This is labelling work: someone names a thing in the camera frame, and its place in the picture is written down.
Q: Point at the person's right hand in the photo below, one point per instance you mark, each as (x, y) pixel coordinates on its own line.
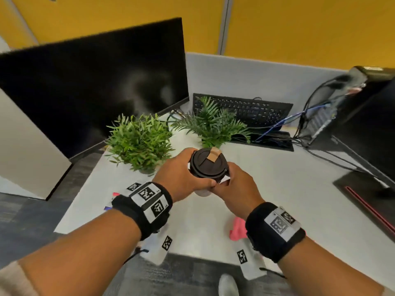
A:
(239, 191)

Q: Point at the black right wrist band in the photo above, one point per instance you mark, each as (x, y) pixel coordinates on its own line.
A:
(262, 234)

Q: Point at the black monitor stand base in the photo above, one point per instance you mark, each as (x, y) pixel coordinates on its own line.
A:
(370, 194)

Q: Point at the person's left forearm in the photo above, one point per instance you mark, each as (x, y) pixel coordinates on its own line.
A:
(80, 252)

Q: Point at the pink cloth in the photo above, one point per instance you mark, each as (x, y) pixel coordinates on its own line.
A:
(238, 229)

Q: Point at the black left wrist band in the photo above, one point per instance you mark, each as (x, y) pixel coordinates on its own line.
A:
(135, 209)

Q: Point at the person's right forearm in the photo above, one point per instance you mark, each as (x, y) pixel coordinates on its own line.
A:
(327, 274)

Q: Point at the fern potted plant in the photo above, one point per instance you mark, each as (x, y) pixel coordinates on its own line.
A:
(213, 123)

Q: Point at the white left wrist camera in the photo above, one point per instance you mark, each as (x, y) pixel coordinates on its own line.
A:
(159, 246)

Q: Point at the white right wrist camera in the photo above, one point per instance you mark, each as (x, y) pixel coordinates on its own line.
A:
(251, 262)

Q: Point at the bushy small-leaf potted plant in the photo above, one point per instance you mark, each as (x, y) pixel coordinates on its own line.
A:
(142, 144)

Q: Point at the beige partition panel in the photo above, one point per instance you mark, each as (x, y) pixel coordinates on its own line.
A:
(27, 151)

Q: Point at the person's left hand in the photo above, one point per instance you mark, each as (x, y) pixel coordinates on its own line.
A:
(179, 178)

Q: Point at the black keyboard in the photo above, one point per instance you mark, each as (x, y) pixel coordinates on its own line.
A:
(247, 109)

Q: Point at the beige left sleeve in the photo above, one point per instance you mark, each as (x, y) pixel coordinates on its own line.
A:
(15, 280)

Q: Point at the black wrist band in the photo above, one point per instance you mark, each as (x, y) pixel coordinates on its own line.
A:
(262, 234)
(135, 209)

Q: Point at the coffee cup with black lid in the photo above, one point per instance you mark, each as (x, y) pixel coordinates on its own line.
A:
(208, 167)

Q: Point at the white table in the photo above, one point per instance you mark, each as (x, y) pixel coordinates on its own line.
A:
(293, 197)

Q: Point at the grey desk partition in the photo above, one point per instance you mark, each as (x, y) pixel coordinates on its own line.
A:
(247, 77)

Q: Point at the black desktop computer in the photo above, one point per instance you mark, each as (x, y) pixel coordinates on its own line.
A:
(321, 123)

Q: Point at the black monitor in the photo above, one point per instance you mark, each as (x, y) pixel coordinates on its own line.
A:
(92, 89)
(370, 135)

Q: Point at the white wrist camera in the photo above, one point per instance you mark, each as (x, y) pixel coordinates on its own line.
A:
(159, 246)
(251, 262)

